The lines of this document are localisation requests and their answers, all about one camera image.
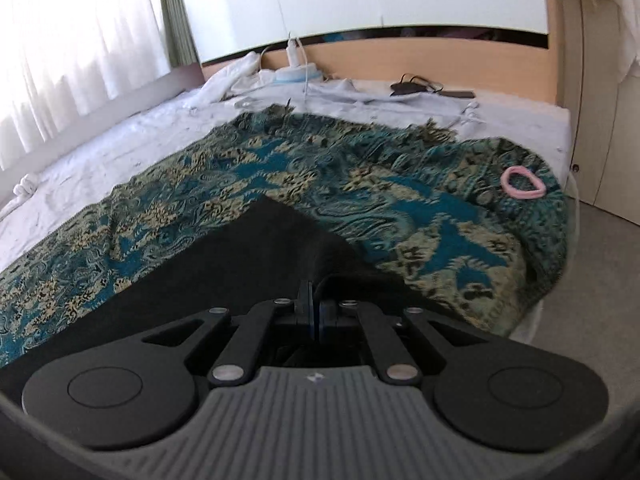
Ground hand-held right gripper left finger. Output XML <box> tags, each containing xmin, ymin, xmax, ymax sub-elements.
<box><xmin>142</xmin><ymin>280</ymin><xmax>317</xmax><ymax>387</ymax></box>

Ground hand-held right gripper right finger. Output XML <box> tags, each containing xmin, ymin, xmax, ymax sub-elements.
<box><xmin>318</xmin><ymin>298</ymin><xmax>493</xmax><ymax>387</ymax></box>

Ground black pants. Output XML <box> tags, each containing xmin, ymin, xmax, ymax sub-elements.
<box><xmin>0</xmin><ymin>195</ymin><xmax>451</xmax><ymax>386</ymax></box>

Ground teal paisley blanket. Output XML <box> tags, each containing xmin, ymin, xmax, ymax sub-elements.
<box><xmin>0</xmin><ymin>104</ymin><xmax>571</xmax><ymax>368</ymax></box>

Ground pink hair scrunchie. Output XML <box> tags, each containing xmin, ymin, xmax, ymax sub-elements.
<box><xmin>501</xmin><ymin>166</ymin><xmax>547</xmax><ymax>198</ymax></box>

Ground crumpled white cloth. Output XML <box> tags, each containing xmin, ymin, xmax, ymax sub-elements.
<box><xmin>200</xmin><ymin>51</ymin><xmax>281</xmax><ymax>106</ymax></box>

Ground white bed sheet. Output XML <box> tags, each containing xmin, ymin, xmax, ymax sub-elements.
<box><xmin>0</xmin><ymin>77</ymin><xmax>573</xmax><ymax>271</ymax></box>

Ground white charger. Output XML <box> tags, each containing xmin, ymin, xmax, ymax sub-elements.
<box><xmin>285</xmin><ymin>32</ymin><xmax>308</xmax><ymax>68</ymax></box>

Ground wooden headboard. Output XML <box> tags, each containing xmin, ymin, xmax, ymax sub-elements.
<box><xmin>260</xmin><ymin>0</ymin><xmax>566</xmax><ymax>106</ymax></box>

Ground small rolled white cloth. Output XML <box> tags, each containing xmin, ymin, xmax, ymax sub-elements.
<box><xmin>14</xmin><ymin>174</ymin><xmax>41</xmax><ymax>201</ymax></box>

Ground green curtain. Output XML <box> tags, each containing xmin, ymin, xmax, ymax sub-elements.
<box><xmin>155</xmin><ymin>0</ymin><xmax>201</xmax><ymax>68</ymax></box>

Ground beige wardrobe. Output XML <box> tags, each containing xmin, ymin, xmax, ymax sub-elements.
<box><xmin>555</xmin><ymin>0</ymin><xmax>640</xmax><ymax>221</ymax></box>

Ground white sheer curtain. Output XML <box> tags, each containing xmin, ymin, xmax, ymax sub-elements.
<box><xmin>0</xmin><ymin>0</ymin><xmax>173</xmax><ymax>173</ymax></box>

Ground hanging white clothes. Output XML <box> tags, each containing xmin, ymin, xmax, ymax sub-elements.
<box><xmin>572</xmin><ymin>0</ymin><xmax>640</xmax><ymax>81</ymax></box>

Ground white charger cable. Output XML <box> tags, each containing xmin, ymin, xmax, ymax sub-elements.
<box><xmin>287</xmin><ymin>35</ymin><xmax>313</xmax><ymax>111</ymax></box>

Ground black charger with cable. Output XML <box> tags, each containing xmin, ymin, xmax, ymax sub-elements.
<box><xmin>390</xmin><ymin>74</ymin><xmax>443</xmax><ymax>97</ymax></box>

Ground white earphone cable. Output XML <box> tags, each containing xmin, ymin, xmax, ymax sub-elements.
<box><xmin>452</xmin><ymin>100</ymin><xmax>488</xmax><ymax>128</ymax></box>

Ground bed side rail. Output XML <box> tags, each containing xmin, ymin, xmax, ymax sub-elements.
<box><xmin>0</xmin><ymin>62</ymin><xmax>205</xmax><ymax>181</ymax></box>

